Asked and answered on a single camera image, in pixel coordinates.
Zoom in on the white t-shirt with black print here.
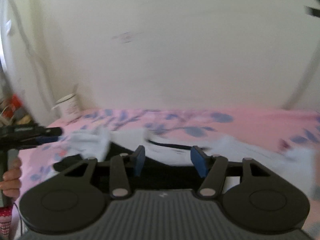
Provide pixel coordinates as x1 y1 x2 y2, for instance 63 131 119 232
60 127 315 196

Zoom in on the person's left hand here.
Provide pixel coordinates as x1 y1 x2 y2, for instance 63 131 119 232
1 157 22 200

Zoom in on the cluttered side shelf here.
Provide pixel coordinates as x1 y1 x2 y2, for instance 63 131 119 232
1 79 33 127

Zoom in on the white mug with spoon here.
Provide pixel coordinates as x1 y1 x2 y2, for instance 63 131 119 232
52 84 81 123

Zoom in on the pink floral bed sheet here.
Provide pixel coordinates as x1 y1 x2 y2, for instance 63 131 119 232
10 107 320 240

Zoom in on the grey cable on wall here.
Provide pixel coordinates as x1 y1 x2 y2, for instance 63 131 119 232
282 52 320 110

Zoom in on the thin black wire on wall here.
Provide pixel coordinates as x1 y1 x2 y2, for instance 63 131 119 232
10 0 58 116

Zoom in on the black tape cross on wall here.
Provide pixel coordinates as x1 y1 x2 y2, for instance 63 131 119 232
303 0 320 18

